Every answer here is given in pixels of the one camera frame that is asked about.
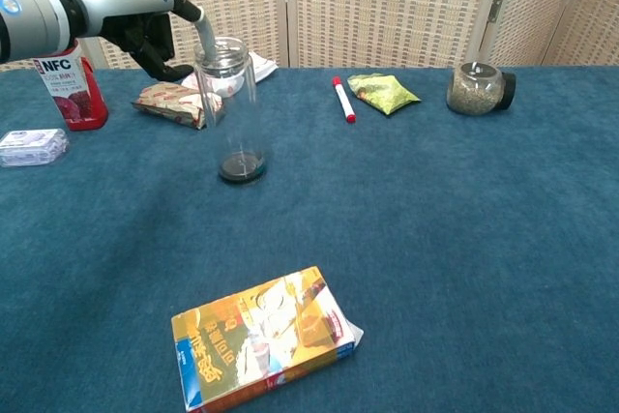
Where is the clear glass jar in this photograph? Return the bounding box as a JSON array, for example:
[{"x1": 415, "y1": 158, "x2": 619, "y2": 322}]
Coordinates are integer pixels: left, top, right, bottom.
[{"x1": 192, "y1": 37, "x2": 269, "y2": 187}]

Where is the brown red snack packet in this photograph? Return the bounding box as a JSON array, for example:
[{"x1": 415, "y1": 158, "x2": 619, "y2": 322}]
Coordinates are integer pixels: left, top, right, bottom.
[{"x1": 131, "y1": 82, "x2": 226, "y2": 131}]

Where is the red juice bottle white cap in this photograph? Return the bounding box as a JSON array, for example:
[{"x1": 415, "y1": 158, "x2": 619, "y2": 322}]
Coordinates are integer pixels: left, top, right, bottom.
[{"x1": 32, "y1": 40, "x2": 110, "y2": 133}]

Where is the white pouch red print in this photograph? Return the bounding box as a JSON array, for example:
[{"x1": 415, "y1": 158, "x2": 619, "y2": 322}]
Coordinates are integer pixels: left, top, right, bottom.
[{"x1": 181, "y1": 49, "x2": 280, "y2": 98}]

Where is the small white wrapped pack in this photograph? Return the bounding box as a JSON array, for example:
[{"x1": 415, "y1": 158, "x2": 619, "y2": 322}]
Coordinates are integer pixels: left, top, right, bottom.
[{"x1": 0, "y1": 128, "x2": 71, "y2": 168}]

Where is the red white marker pen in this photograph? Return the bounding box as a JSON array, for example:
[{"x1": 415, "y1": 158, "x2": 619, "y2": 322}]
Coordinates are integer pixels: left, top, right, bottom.
[{"x1": 332, "y1": 75, "x2": 358, "y2": 124}]

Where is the green snack packet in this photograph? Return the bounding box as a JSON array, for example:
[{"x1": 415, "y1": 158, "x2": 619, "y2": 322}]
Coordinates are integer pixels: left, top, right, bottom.
[{"x1": 346, "y1": 73, "x2": 422, "y2": 117}]

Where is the glass grain jar black lid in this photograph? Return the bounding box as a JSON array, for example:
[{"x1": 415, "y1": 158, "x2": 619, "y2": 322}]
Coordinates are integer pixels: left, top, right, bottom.
[{"x1": 445, "y1": 62, "x2": 517, "y2": 117}]

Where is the colourful snack packet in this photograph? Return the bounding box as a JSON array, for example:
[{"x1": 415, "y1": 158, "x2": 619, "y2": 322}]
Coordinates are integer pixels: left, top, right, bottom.
[{"x1": 170, "y1": 265, "x2": 365, "y2": 413}]

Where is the blue table cloth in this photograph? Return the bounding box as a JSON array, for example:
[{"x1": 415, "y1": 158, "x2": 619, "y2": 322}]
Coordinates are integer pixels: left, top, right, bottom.
[{"x1": 0, "y1": 66, "x2": 619, "y2": 413}]

